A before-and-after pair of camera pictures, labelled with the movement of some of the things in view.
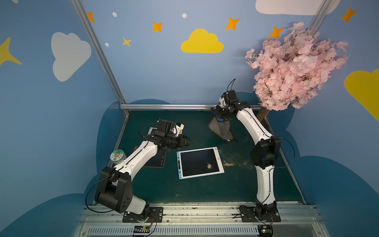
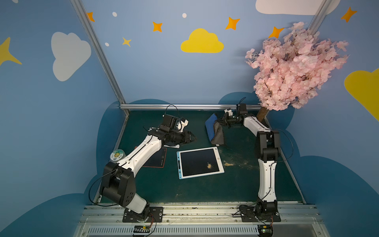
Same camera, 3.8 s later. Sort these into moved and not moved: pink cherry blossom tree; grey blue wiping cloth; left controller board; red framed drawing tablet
Moved: grey blue wiping cloth
Not moved: pink cherry blossom tree; red framed drawing tablet; left controller board
